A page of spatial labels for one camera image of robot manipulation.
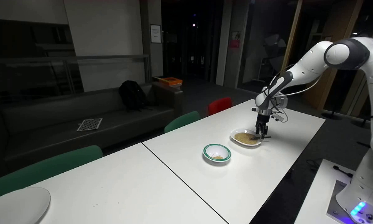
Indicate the grey sofa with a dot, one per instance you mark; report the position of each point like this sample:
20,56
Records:
50,119

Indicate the wide green chair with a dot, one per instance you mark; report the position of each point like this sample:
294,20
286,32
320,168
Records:
45,168

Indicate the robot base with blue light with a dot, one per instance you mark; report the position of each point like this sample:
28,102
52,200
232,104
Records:
340,206

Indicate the bowl with food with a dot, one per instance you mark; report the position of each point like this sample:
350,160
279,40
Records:
236,139

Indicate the white plate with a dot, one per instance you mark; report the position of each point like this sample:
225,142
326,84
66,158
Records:
19,205

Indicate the black backpack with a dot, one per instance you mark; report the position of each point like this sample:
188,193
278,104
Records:
132,94

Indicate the brown granular food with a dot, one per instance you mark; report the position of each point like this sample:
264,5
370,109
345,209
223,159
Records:
243,138

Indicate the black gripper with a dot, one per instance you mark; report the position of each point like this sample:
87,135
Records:
263,118

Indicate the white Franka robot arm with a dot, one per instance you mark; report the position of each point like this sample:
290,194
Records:
315,66

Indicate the paper wall notice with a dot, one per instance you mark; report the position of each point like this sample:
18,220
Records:
156,33

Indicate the small green chair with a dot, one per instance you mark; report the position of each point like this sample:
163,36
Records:
182,119

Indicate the red wall sign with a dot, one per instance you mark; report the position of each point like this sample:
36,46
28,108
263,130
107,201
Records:
234,43

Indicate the black dumbbell shaped tool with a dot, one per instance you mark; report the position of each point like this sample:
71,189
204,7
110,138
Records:
342,170

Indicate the orange lidded bin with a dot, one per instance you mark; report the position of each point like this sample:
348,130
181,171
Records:
171,82

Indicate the red chair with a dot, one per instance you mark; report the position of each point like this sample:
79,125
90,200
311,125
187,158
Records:
219,104

